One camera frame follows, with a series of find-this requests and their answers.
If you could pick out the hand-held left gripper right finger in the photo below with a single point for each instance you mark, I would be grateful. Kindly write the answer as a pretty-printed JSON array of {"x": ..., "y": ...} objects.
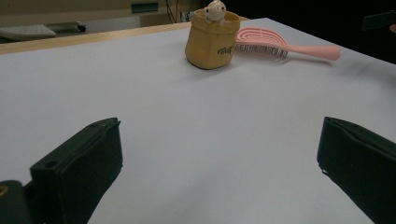
[{"x": 364, "y": 161}]

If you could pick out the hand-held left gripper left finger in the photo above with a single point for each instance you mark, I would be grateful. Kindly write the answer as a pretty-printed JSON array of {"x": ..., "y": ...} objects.
[{"x": 77, "y": 161}]

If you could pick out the pink hairbrush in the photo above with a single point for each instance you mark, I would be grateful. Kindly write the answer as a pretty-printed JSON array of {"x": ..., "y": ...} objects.
[{"x": 258, "y": 39}]

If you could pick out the wooden table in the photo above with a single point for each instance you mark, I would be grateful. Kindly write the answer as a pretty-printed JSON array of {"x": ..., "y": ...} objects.
[{"x": 93, "y": 37}]

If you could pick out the grey flat object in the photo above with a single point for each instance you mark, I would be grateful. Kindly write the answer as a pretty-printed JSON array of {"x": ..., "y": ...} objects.
[{"x": 25, "y": 31}]

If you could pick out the wooden desk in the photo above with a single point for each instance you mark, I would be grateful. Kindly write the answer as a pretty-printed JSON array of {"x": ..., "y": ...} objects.
[{"x": 62, "y": 6}]

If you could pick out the white bear figurine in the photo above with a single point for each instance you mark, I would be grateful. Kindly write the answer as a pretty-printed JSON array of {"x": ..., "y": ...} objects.
[{"x": 215, "y": 11}]

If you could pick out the desk label plate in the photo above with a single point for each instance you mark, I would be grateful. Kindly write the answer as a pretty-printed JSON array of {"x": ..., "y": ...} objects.
[{"x": 144, "y": 7}]

